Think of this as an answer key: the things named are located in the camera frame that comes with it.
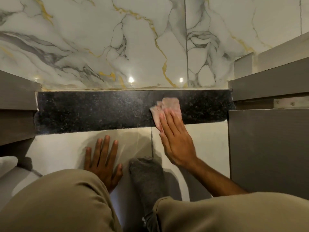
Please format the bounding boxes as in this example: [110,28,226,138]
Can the person's grey sock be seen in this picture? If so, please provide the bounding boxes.
[128,156,170,232]

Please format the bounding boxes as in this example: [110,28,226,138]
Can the white rounded object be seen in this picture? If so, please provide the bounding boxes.
[0,156,19,178]

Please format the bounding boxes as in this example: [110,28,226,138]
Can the person's left beige trouser leg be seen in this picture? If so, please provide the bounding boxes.
[0,169,124,232]

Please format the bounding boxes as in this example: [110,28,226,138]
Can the person's right hand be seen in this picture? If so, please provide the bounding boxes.
[158,108,199,168]

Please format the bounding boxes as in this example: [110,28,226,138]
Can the pink cleaning cloth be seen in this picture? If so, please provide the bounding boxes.
[149,97,182,134]

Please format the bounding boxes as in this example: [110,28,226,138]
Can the grey wooden door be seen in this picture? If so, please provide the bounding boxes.
[228,108,309,201]

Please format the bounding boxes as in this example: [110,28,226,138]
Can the person's right forearm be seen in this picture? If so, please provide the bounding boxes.
[190,158,248,197]

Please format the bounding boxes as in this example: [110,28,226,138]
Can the black granite threshold slab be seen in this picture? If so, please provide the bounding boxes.
[34,90,235,135]

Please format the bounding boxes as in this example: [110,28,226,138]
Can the person's right beige trouser leg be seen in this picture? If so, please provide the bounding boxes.
[153,192,309,232]

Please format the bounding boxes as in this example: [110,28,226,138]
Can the person's beige trouser leg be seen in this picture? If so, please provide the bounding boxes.
[0,169,124,232]
[153,192,309,232]

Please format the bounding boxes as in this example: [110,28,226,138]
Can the person's left hand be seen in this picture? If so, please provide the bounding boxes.
[84,135,123,193]

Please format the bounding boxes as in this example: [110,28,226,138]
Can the white metal door hinge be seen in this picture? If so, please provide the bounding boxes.
[273,96,309,110]

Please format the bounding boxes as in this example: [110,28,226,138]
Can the grey wooden door frame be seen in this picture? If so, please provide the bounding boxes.
[0,70,42,157]
[228,31,309,110]

